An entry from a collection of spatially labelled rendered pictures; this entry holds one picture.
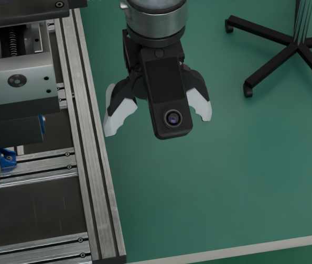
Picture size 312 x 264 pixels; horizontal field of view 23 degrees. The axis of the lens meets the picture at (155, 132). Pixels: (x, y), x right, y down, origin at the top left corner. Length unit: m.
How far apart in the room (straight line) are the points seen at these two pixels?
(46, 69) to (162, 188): 1.07
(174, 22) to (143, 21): 0.04
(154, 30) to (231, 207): 1.51
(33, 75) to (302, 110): 1.39
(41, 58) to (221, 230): 1.09
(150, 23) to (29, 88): 0.57
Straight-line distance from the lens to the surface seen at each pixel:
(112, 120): 1.02
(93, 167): 2.15
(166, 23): 0.88
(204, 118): 1.05
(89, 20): 2.85
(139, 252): 2.27
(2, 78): 1.39
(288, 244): 1.45
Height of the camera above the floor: 2.00
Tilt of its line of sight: 53 degrees down
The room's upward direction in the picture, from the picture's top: straight up
